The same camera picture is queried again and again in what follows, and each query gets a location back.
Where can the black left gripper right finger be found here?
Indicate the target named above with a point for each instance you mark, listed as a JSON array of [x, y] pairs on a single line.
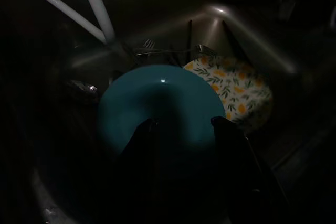
[[231, 142]]

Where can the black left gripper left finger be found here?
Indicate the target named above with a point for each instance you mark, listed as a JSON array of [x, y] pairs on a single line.
[[144, 140]]

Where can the teal plate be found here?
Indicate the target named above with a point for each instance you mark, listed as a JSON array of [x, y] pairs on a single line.
[[157, 90]]

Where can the lemon print teal-rimmed plate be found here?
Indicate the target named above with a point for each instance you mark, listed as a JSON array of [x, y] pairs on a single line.
[[236, 90]]

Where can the stainless steel sink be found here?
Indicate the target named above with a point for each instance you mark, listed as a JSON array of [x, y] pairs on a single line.
[[249, 30]]

